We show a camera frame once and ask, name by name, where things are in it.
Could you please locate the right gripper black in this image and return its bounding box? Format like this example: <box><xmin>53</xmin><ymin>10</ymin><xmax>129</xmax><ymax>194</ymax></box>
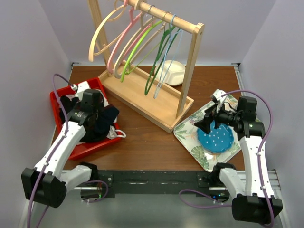
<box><xmin>194</xmin><ymin>101</ymin><xmax>241</xmax><ymax>134</ymax></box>

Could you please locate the light blue wire hanger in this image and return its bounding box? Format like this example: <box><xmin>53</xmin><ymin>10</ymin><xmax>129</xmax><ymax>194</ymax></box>
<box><xmin>153</xmin><ymin>14</ymin><xmax>183</xmax><ymax>99</ymax></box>

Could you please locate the navy tank top red trim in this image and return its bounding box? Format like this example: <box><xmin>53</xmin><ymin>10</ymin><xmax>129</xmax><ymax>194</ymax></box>
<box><xmin>94</xmin><ymin>94</ymin><xmax>119</xmax><ymax>139</ymax></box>

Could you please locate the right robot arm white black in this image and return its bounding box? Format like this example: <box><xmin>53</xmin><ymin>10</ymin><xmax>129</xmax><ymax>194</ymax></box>
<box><xmin>194</xmin><ymin>95</ymin><xmax>283</xmax><ymax>228</ymax></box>

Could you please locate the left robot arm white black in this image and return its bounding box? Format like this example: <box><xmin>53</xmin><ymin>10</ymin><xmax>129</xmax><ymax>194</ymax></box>
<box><xmin>21</xmin><ymin>89</ymin><xmax>104</xmax><ymax>208</ymax></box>

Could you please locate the wooden hanger rack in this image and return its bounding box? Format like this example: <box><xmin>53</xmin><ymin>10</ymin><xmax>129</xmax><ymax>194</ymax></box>
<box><xmin>99</xmin><ymin>0</ymin><xmax>205</xmax><ymax>133</ymax></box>

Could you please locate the dark green hanger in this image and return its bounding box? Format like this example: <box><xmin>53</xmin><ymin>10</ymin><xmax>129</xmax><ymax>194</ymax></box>
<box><xmin>144</xmin><ymin>26</ymin><xmax>181</xmax><ymax>95</ymax></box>

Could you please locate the lime green hanger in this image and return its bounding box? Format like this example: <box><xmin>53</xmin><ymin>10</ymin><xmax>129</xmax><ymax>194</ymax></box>
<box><xmin>120</xmin><ymin>20</ymin><xmax>164</xmax><ymax>83</ymax></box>

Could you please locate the beige plastic hanger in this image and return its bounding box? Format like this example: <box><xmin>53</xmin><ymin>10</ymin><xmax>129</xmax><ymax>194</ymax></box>
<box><xmin>116</xmin><ymin>18</ymin><xmax>156</xmax><ymax>75</ymax></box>

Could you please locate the pink plastic hanger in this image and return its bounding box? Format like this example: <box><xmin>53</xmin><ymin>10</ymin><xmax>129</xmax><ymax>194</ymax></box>
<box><xmin>107</xmin><ymin>7</ymin><xmax>150</xmax><ymax>78</ymax></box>

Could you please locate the natural wooden hanger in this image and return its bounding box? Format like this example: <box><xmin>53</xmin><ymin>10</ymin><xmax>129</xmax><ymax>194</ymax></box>
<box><xmin>88</xmin><ymin>0</ymin><xmax>126</xmax><ymax>66</ymax></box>

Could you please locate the blue dotted plate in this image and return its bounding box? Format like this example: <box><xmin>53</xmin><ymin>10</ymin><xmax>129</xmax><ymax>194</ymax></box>
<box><xmin>197</xmin><ymin>121</ymin><xmax>234</xmax><ymax>153</ymax></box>

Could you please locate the floral leaf tray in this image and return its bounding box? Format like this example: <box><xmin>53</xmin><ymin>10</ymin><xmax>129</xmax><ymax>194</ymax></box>
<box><xmin>173</xmin><ymin>101</ymin><xmax>241</xmax><ymax>172</ymax></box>

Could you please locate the white divided dish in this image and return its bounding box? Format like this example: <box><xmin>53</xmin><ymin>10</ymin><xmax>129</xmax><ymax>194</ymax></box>
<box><xmin>154</xmin><ymin>60</ymin><xmax>186</xmax><ymax>86</ymax></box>

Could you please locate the white garment in bin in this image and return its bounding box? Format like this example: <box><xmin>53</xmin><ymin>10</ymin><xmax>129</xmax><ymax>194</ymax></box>
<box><xmin>60</xmin><ymin>94</ymin><xmax>126</xmax><ymax>143</ymax></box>

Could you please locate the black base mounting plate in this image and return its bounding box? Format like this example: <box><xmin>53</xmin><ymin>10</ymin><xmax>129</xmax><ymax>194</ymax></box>
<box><xmin>98</xmin><ymin>171</ymin><xmax>229</xmax><ymax>199</ymax></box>

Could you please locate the black garment in bin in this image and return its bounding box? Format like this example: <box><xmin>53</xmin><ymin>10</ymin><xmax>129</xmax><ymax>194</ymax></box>
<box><xmin>59</xmin><ymin>90</ymin><xmax>119</xmax><ymax>143</ymax></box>

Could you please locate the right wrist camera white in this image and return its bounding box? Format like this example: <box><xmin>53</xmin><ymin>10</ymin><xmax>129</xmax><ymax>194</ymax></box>
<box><xmin>210</xmin><ymin>89</ymin><xmax>227</xmax><ymax>105</ymax></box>

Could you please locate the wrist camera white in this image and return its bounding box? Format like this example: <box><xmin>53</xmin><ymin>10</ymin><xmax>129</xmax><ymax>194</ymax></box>
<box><xmin>70</xmin><ymin>81</ymin><xmax>91</xmax><ymax>101</ymax></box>
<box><xmin>210</xmin><ymin>89</ymin><xmax>227</xmax><ymax>105</ymax></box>

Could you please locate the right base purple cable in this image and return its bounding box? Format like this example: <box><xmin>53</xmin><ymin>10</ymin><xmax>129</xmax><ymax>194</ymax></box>
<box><xmin>178</xmin><ymin>189</ymin><xmax>235</xmax><ymax>209</ymax></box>

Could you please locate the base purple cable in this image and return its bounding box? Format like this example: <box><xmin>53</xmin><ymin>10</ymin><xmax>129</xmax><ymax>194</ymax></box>
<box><xmin>178</xmin><ymin>189</ymin><xmax>235</xmax><ymax>209</ymax></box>
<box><xmin>82</xmin><ymin>180</ymin><xmax>109</xmax><ymax>204</ymax></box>

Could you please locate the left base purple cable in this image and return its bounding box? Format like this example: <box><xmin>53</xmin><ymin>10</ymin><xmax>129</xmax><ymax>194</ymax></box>
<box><xmin>82</xmin><ymin>180</ymin><xmax>109</xmax><ymax>204</ymax></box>

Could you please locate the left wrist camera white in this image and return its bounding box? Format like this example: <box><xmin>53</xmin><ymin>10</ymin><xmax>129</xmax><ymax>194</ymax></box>
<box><xmin>70</xmin><ymin>81</ymin><xmax>91</xmax><ymax>101</ymax></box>

